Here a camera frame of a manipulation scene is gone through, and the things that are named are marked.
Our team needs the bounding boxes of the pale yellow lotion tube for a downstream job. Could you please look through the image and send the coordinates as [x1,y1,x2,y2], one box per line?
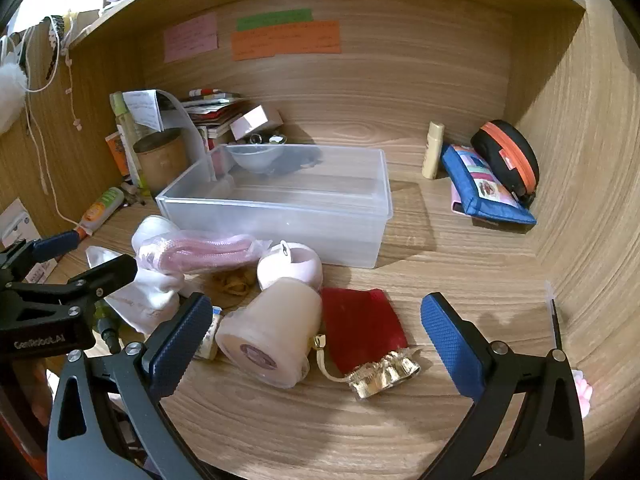
[421,121,446,180]

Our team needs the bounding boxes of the bag of pink cable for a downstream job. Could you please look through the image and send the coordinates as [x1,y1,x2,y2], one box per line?
[135,232,273,276]

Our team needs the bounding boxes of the white cloth pouch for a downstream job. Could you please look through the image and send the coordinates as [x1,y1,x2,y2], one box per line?
[85,215,201,336]

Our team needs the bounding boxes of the orange and green tube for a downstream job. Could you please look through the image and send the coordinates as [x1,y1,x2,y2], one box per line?
[75,186,126,237]

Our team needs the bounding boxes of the pink paper note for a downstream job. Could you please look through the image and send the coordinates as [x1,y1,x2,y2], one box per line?
[163,12,220,63]

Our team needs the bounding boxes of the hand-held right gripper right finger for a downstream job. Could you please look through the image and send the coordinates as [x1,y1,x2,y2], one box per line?
[420,291,586,480]

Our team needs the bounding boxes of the green spray bottle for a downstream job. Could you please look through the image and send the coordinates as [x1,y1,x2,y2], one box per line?
[110,91,146,191]

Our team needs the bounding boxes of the white paper receipt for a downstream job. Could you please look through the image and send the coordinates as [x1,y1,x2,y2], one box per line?
[122,89,163,133]

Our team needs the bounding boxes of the pink white plush item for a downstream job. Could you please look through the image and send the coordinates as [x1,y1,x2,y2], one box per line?
[570,369,595,418]

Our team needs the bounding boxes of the pale pink round case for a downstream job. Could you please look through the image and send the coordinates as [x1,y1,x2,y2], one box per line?
[257,241,323,291]

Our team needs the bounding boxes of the orange paper note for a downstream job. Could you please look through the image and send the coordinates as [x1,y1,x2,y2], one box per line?
[231,20,342,62]

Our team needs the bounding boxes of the white printed paper tag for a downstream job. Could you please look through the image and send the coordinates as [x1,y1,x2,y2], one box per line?
[22,257,61,286]

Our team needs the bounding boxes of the white fluffy item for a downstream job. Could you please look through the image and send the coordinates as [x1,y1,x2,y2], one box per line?
[0,62,26,133]

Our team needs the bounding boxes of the brown mug with lid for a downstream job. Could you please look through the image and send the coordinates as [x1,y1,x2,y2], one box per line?
[132,128,190,198]

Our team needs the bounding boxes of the blue printed zip pouch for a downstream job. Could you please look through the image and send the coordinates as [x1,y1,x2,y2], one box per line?
[440,144,537,226]

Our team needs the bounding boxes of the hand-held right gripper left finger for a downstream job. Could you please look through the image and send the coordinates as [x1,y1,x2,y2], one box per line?
[46,292,221,480]

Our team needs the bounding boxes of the stack of books and papers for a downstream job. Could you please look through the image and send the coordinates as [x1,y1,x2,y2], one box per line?
[180,89,251,138]

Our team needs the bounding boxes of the orange string bundle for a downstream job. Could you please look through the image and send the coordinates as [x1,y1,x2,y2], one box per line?
[210,267,256,296]

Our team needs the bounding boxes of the red velvet pouch gold trim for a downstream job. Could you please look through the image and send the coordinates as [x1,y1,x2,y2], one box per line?
[312,287,421,401]

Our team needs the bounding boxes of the white cable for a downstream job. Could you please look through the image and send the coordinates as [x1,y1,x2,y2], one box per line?
[0,20,83,228]

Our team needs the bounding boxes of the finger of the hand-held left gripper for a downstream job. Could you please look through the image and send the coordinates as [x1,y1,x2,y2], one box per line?
[0,231,80,283]
[60,255,139,313]

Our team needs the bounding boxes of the green paper note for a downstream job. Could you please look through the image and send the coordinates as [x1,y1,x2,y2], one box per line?
[236,8,314,32]

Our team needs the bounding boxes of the small white cardboard box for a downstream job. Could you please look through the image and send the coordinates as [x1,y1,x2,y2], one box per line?
[230,105,283,142]

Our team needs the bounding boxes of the small orange printed box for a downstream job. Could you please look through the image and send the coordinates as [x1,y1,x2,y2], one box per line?
[105,131,132,177]

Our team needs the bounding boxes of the pale blue cream tube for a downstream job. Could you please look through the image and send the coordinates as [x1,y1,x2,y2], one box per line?
[192,306,223,361]

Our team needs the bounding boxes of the clear plastic storage box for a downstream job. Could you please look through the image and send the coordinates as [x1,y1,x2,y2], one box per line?
[155,142,393,268]

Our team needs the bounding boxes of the black and orange zip case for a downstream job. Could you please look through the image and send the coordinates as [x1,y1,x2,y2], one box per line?
[470,120,541,208]

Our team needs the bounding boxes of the thin white cord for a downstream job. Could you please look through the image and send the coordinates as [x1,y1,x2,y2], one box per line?
[65,50,83,131]

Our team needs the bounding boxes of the wooden desk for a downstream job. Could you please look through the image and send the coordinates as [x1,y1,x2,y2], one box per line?
[0,0,640,480]

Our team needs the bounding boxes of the small olive green bottle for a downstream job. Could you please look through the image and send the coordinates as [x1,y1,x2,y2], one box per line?
[92,302,123,356]

